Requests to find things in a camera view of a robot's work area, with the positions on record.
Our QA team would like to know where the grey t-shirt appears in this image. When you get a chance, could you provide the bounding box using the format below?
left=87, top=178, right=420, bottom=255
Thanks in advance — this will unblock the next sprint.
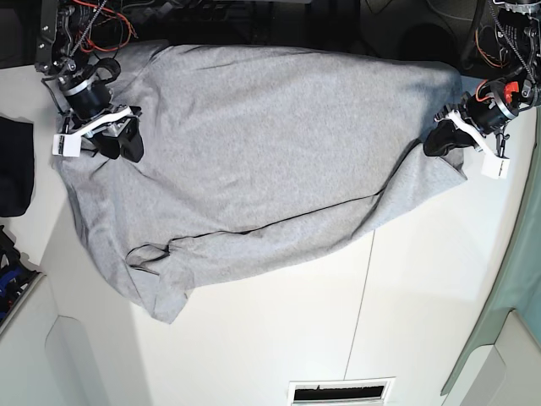
left=55, top=44, right=465, bottom=323

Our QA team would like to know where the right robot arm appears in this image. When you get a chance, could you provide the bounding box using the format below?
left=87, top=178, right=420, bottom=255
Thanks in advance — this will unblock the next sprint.
left=35, top=1, right=144, bottom=162

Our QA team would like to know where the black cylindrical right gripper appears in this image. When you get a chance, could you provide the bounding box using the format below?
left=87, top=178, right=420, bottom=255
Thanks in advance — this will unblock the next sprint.
left=57, top=71, right=145, bottom=163

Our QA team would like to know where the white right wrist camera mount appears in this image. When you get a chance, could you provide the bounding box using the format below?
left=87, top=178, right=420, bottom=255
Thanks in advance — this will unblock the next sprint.
left=52, top=105, right=141, bottom=157

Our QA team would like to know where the blue and black cable bundle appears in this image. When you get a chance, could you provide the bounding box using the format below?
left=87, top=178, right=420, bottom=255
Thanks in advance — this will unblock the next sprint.
left=0, top=226, right=39, bottom=322

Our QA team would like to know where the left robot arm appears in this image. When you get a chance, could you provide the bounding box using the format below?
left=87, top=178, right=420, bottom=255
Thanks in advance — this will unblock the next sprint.
left=424, top=1, right=540, bottom=158

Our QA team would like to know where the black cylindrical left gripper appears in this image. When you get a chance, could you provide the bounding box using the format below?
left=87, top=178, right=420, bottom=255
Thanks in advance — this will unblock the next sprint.
left=423, top=80, right=528, bottom=156

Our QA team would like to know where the white slotted vent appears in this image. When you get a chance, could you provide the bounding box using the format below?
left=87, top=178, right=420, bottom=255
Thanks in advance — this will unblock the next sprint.
left=287, top=377, right=396, bottom=406

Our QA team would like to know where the black bag at table edge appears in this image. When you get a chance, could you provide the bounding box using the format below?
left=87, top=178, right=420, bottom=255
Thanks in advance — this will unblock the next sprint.
left=0, top=117, right=35, bottom=218

